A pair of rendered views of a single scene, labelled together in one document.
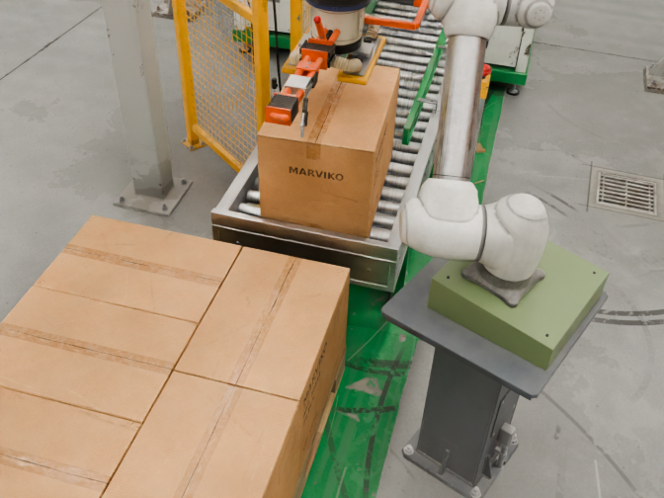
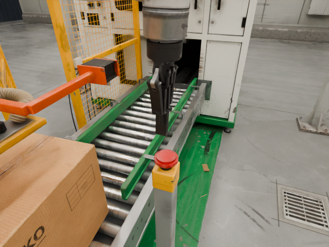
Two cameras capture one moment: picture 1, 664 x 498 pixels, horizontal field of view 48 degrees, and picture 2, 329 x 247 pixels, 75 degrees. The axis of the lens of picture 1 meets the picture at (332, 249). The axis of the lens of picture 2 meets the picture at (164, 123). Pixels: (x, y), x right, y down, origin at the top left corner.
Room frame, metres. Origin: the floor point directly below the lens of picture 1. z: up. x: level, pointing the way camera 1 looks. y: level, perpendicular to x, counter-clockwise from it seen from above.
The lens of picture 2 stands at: (2.02, -0.56, 1.44)
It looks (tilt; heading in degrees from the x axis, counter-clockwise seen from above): 32 degrees down; 6
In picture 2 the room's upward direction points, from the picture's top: straight up
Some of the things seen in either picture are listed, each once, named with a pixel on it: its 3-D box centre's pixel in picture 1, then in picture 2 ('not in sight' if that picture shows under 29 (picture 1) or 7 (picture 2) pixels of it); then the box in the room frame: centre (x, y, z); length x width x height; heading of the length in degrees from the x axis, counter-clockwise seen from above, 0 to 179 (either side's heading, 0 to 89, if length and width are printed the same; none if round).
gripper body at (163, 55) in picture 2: not in sight; (164, 61); (2.49, -0.51, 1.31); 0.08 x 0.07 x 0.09; 164
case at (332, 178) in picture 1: (332, 145); (3, 234); (2.38, 0.01, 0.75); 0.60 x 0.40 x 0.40; 169
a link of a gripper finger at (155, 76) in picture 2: not in sight; (157, 74); (2.45, -0.50, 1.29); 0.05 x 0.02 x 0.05; 164
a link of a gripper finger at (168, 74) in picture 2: not in sight; (160, 92); (2.47, -0.51, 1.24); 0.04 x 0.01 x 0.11; 74
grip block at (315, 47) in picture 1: (317, 53); not in sight; (2.15, 0.07, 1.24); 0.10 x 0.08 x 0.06; 77
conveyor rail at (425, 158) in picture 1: (442, 110); (170, 157); (3.11, -0.49, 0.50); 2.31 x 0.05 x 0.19; 166
